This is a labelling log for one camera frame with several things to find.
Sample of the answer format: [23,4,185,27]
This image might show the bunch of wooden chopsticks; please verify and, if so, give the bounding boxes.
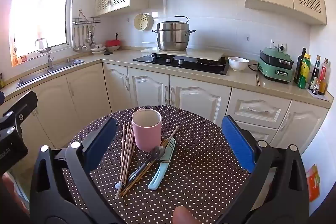
[115,122,180,200]

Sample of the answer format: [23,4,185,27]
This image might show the white paper sheet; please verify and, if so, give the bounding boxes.
[307,88,330,102]

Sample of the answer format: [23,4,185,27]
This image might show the light green spoon handle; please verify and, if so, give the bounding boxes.
[148,137,176,190]

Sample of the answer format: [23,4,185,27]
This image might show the stainless steel sink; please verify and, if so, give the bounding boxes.
[16,59,85,88]

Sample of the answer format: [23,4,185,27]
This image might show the metal wall utensil rack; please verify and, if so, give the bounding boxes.
[72,10,101,25]

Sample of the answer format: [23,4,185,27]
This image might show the chrome faucet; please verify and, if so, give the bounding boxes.
[35,38,54,69]

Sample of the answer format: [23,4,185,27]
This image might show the black-handled metal spoon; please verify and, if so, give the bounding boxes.
[128,145,166,182]

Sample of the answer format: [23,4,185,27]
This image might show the black glass gas stove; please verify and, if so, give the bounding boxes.
[133,53,230,76]

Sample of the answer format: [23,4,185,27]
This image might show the person's left forearm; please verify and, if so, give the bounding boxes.
[0,174,30,216]

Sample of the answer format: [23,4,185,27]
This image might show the white double wall outlet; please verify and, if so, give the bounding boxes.
[270,39,288,51]

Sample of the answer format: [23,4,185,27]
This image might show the pink cup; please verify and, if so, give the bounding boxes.
[132,109,162,152]

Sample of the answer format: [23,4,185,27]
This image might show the brown polka-dot tablecloth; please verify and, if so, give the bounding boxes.
[62,105,250,224]

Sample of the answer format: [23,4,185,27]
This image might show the cream base cabinets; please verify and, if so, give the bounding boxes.
[0,63,331,188]

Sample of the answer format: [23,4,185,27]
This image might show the orange packet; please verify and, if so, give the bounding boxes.
[306,164,321,202]

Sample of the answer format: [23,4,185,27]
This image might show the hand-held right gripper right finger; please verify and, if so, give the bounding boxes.
[218,115,307,224]

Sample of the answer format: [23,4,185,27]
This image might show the dark olive oil bottle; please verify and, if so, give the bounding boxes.
[294,48,307,84]

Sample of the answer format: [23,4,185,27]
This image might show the green electric cooker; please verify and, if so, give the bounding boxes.
[257,47,294,83]

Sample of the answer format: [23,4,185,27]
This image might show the red-label sauce bottle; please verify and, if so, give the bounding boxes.
[318,58,329,95]

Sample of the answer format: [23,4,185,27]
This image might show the stainless steel steamer pot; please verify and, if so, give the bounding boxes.
[152,15,196,52]

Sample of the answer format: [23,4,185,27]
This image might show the hanging metal ladle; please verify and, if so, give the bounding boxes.
[73,25,80,52]
[81,25,88,52]

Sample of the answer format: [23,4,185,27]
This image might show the cream round colander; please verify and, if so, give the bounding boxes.
[134,13,153,31]

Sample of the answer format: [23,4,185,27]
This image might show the green yellow-capped bottle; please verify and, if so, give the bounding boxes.
[298,53,311,89]

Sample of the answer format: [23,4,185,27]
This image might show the kitchen window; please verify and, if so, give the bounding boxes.
[9,0,72,65]

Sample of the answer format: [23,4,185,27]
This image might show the dark soy sauce bottle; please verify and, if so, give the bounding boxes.
[309,55,321,90]

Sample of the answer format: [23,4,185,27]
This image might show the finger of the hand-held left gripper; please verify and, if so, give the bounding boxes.
[0,91,38,132]

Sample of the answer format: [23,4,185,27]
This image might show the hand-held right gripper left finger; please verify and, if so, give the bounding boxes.
[30,117,124,224]

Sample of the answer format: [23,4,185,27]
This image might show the person's right hand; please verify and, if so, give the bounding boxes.
[172,206,201,224]

